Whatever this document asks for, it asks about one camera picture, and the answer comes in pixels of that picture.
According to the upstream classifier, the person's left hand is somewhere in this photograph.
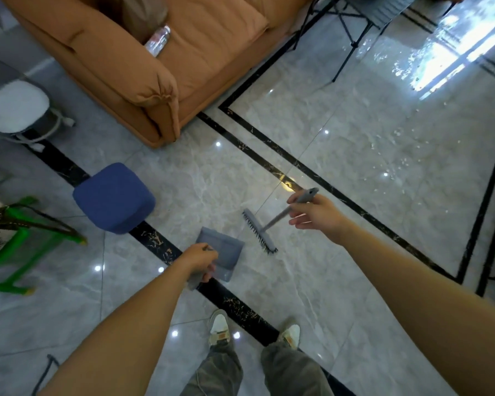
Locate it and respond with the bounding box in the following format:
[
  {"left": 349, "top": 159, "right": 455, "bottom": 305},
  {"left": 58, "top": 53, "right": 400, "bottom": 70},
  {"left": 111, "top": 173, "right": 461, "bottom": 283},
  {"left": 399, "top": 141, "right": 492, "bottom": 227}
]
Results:
[{"left": 177, "top": 243, "right": 219, "bottom": 284}]

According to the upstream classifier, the person's right hand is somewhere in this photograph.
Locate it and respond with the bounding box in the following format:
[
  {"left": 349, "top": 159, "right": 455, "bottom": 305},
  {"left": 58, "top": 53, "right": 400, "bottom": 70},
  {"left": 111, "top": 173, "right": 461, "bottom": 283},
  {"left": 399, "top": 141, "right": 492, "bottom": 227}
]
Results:
[{"left": 287, "top": 193, "right": 350, "bottom": 246}]

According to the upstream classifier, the grey dustpan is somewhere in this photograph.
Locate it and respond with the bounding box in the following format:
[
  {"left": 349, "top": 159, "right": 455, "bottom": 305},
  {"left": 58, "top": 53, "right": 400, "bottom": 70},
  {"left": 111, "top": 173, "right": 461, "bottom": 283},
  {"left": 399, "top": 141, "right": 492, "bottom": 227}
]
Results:
[{"left": 186, "top": 227, "right": 246, "bottom": 292}]

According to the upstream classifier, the grey hand broom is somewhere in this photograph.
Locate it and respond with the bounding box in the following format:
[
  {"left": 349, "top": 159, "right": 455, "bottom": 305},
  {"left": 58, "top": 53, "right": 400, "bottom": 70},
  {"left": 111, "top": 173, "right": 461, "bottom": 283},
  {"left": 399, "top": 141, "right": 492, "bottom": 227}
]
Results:
[{"left": 242, "top": 187, "right": 319, "bottom": 255}]

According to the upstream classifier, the person's left forearm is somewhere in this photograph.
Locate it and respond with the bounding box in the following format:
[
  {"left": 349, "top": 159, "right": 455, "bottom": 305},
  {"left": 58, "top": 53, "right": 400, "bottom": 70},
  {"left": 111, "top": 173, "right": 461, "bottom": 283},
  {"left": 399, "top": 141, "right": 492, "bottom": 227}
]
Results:
[{"left": 37, "top": 255, "right": 194, "bottom": 396}]

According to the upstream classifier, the person's right forearm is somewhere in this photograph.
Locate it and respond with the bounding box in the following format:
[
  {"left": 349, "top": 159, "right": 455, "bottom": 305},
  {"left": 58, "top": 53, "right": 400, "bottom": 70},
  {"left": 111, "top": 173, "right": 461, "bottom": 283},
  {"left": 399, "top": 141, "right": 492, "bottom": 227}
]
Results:
[{"left": 335, "top": 220, "right": 495, "bottom": 396}]

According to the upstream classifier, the person's left white shoe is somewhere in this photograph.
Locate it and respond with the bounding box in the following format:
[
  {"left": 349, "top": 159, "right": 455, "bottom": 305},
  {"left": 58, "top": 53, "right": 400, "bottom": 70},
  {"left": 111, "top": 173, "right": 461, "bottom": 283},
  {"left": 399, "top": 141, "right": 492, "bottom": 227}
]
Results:
[{"left": 208, "top": 309, "right": 232, "bottom": 348}]

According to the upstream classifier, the person's white shoe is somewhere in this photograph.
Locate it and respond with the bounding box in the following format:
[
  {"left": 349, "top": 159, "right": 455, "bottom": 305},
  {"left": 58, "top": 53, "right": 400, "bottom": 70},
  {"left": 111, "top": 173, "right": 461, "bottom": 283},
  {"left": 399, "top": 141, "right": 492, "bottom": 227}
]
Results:
[
  {"left": 277, "top": 323, "right": 301, "bottom": 350},
  {"left": 208, "top": 309, "right": 232, "bottom": 348}
]

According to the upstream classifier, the person's left trouser leg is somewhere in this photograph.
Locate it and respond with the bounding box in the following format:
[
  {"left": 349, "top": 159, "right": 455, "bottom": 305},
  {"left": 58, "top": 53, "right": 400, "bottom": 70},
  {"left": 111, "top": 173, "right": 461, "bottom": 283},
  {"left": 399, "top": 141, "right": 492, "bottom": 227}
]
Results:
[{"left": 181, "top": 340, "right": 244, "bottom": 396}]

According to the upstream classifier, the person's trouser leg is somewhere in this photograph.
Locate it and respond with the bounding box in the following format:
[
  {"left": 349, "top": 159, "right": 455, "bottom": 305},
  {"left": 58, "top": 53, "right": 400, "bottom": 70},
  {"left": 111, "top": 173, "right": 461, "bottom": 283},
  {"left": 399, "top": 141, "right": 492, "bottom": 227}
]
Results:
[
  {"left": 260, "top": 341, "right": 336, "bottom": 396},
  {"left": 181, "top": 340, "right": 244, "bottom": 396}
]

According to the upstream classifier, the person's right white shoe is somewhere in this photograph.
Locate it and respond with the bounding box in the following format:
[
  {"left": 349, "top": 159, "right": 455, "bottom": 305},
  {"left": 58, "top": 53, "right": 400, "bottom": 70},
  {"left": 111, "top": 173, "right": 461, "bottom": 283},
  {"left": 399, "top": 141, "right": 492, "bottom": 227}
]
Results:
[{"left": 277, "top": 323, "right": 301, "bottom": 350}]

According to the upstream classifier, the blue upholstered stool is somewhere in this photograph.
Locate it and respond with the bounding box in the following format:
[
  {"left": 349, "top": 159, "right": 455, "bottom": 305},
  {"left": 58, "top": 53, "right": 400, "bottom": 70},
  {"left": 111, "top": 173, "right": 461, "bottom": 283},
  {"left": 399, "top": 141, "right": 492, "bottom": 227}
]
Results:
[{"left": 73, "top": 162, "right": 156, "bottom": 235}]

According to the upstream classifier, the person's right trouser leg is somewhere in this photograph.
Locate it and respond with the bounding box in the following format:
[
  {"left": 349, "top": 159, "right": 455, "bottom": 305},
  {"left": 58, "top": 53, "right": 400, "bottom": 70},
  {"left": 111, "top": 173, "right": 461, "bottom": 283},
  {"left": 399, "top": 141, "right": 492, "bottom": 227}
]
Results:
[{"left": 260, "top": 341, "right": 336, "bottom": 396}]

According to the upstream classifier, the orange fabric sofa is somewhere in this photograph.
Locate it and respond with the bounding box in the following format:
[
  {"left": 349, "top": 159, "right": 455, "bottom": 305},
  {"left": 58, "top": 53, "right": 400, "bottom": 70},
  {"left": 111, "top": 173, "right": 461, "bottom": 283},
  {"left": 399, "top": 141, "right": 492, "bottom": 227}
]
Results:
[{"left": 0, "top": 0, "right": 315, "bottom": 150}]

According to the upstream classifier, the black folding table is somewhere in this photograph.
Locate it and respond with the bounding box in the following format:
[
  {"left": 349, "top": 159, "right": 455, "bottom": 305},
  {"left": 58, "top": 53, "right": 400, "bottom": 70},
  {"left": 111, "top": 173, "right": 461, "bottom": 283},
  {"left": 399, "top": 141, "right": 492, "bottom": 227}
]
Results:
[{"left": 292, "top": 0, "right": 422, "bottom": 83}]

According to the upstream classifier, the silver foil packet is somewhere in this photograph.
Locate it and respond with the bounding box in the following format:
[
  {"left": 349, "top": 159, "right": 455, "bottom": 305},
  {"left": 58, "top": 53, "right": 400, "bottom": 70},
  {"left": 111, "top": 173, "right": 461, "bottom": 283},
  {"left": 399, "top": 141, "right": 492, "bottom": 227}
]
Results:
[{"left": 144, "top": 24, "right": 172, "bottom": 58}]

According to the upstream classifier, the brown cushion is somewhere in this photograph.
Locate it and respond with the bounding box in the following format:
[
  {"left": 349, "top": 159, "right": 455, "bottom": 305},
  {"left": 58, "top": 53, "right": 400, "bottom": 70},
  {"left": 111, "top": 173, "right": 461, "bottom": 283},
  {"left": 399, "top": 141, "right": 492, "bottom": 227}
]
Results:
[{"left": 95, "top": 0, "right": 169, "bottom": 45}]

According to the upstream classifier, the white fluffy seat pad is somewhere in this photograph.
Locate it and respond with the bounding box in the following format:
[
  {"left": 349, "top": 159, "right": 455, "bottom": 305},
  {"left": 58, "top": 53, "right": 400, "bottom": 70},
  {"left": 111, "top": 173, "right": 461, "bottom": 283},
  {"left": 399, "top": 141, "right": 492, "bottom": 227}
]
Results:
[{"left": 0, "top": 80, "right": 50, "bottom": 135}]

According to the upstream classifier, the black cable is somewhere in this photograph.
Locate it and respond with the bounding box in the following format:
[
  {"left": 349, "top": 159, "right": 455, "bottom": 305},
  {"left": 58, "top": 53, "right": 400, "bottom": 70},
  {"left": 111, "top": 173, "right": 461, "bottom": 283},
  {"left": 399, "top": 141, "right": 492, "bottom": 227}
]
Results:
[{"left": 32, "top": 354, "right": 61, "bottom": 396}]

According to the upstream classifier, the green metal frame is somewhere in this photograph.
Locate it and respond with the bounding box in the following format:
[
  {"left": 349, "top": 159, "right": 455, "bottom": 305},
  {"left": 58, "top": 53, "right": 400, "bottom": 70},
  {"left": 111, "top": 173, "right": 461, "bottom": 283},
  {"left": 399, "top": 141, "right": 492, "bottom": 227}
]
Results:
[{"left": 0, "top": 196, "right": 88, "bottom": 296}]

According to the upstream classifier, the grey chair with white frame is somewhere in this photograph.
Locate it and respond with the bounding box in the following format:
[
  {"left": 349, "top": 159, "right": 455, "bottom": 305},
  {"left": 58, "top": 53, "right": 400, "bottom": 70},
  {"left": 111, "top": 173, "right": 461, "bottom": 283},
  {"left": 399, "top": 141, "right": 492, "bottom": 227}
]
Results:
[{"left": 0, "top": 53, "right": 76, "bottom": 154}]

